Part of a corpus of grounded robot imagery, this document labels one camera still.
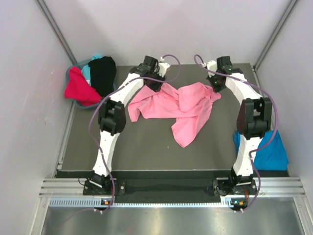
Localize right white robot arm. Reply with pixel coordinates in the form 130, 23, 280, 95
205, 56, 272, 196

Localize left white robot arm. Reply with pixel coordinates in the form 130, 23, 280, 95
83, 56, 170, 196

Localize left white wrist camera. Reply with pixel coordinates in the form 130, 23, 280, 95
157, 57, 171, 77

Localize aluminium corner post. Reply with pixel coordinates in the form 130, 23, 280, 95
35, 0, 77, 64
252, 0, 299, 72

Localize left aluminium corner post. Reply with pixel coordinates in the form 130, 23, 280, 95
35, 0, 77, 64

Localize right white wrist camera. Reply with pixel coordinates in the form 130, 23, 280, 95
201, 60, 218, 72

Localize blue plastic basket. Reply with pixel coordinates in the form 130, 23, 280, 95
66, 58, 116, 110

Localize slotted grey cable duct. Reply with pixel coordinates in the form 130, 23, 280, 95
49, 198, 244, 209

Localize aluminium front rail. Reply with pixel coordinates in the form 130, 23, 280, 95
39, 177, 305, 197

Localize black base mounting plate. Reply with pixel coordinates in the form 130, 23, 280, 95
83, 178, 256, 201

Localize pink t shirt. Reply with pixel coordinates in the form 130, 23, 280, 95
128, 82, 221, 148

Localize light blue t shirt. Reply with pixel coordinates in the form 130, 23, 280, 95
81, 55, 102, 85

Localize red t shirt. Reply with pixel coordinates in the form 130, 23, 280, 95
65, 67, 102, 107

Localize folded blue t shirt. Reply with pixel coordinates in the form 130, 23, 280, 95
232, 129, 290, 171

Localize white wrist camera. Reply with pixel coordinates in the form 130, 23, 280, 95
201, 60, 218, 72
157, 57, 171, 77

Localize right aluminium corner post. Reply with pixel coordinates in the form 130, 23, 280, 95
252, 0, 299, 72

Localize black t shirt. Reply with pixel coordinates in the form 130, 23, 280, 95
88, 56, 116, 97

